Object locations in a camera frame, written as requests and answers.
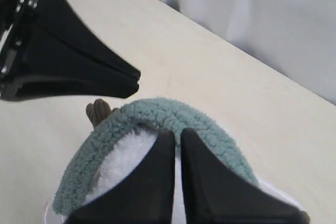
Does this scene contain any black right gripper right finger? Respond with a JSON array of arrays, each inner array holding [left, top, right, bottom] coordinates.
[[181, 129, 310, 224]]

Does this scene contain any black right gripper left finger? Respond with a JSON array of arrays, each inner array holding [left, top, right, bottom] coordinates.
[[67, 131, 175, 224]]

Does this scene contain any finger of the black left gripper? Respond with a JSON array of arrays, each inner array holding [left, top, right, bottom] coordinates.
[[2, 74, 139, 101]]

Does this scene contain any white square tray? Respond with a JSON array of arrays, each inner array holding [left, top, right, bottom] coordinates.
[[43, 176, 310, 224]]

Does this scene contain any green knitted scarf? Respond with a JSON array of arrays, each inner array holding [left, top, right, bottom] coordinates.
[[53, 98, 258, 216]]

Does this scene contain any white plush snowman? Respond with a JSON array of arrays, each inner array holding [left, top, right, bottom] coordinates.
[[85, 98, 263, 224]]

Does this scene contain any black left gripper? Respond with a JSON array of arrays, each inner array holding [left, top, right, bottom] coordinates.
[[1, 0, 141, 101]]

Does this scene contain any white backdrop curtain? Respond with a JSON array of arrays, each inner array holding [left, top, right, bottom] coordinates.
[[160, 0, 335, 103]]

